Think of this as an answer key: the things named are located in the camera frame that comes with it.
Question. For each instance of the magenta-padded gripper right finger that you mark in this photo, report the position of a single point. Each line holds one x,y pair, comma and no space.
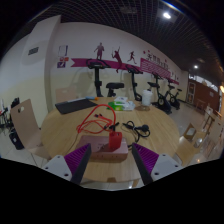
146,160

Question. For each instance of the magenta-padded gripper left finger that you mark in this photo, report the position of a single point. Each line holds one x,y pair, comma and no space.
77,160

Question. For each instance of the pink power strip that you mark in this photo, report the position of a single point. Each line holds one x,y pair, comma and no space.
100,145

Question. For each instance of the light wooden chair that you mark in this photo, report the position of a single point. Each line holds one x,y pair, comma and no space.
190,133
65,95
25,123

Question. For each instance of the round brown coaster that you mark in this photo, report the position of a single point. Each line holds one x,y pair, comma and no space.
142,108

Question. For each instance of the black exercise bike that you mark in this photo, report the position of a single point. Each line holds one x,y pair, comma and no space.
163,101
174,100
134,83
97,80

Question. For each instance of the white plastic jug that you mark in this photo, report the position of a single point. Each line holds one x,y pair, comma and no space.
147,98

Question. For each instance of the green wet wipes pack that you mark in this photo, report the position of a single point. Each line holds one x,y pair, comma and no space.
115,106

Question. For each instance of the black bag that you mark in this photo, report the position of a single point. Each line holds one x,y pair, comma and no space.
16,141

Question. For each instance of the white tissue pack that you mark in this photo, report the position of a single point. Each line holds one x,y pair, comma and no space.
120,99

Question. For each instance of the group of wooden chairs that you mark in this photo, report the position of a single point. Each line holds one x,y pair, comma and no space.
211,128

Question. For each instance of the brown wooden cabinet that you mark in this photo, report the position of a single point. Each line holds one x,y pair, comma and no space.
203,91

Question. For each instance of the round ceiling light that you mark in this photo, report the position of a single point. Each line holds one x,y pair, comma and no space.
195,66
167,15

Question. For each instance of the magenta sports wall banner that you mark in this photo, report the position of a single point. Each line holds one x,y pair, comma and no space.
80,62

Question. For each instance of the wall poster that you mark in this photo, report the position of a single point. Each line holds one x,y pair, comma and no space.
62,56

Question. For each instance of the small grey wall sign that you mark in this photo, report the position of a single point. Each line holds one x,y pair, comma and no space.
33,51

